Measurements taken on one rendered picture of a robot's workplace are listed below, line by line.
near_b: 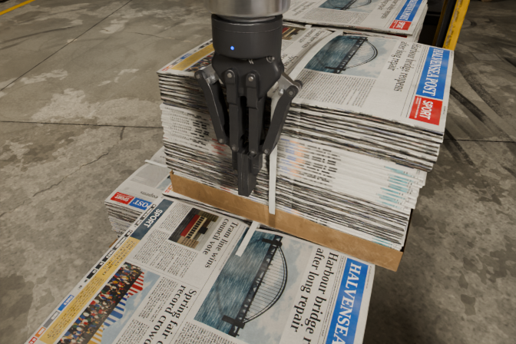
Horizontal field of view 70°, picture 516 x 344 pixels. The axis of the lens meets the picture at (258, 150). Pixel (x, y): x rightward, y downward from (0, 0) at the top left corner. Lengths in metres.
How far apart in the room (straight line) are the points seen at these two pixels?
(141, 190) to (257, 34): 0.74
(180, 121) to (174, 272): 0.22
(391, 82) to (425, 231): 1.41
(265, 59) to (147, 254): 0.33
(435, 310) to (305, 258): 1.10
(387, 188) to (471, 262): 1.38
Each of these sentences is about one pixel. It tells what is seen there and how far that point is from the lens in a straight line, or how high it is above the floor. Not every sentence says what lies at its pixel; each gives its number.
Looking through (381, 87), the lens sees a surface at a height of 1.06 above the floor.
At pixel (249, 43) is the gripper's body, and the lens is 0.38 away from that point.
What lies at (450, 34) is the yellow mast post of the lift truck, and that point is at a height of 0.75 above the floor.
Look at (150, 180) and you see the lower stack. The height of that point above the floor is 0.60.
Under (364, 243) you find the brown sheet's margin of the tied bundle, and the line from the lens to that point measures 0.53.
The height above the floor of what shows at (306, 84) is 1.06.
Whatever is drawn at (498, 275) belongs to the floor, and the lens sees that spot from 1.83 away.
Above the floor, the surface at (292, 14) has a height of 1.07.
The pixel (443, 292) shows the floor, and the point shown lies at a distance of 1.67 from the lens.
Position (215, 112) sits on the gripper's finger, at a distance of 0.45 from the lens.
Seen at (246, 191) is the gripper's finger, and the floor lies 0.93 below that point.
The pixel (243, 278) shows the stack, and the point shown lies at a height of 0.83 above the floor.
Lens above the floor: 1.26
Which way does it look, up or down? 35 degrees down
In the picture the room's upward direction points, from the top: straight up
